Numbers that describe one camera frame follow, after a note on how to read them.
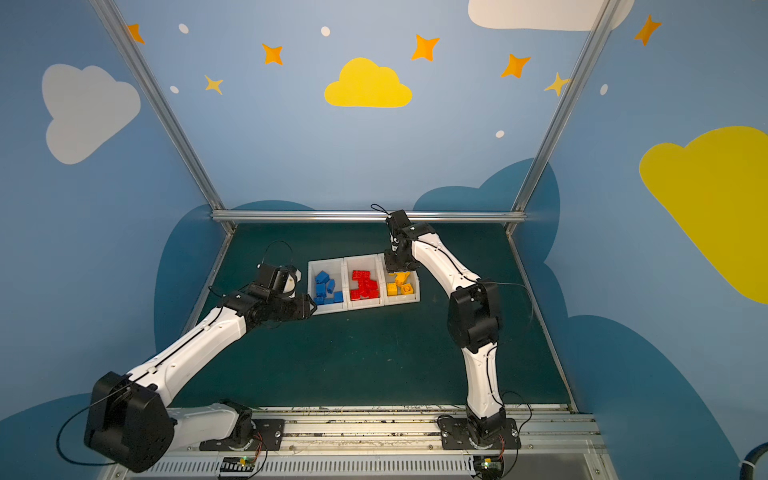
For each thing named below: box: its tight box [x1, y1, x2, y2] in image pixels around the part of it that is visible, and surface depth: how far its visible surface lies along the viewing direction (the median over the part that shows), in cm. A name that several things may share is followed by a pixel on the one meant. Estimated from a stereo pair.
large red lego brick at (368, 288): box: [359, 280, 379, 299], surface depth 103 cm
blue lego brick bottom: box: [316, 283, 327, 298], surface depth 103 cm
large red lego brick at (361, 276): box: [352, 270, 371, 283], surface depth 107 cm
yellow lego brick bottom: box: [394, 272, 411, 285], surface depth 104 cm
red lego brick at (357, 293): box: [350, 284, 365, 301], surface depth 102 cm
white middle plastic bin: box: [343, 254, 384, 311], surface depth 103 cm
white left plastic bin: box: [308, 257, 348, 316], surface depth 103 cm
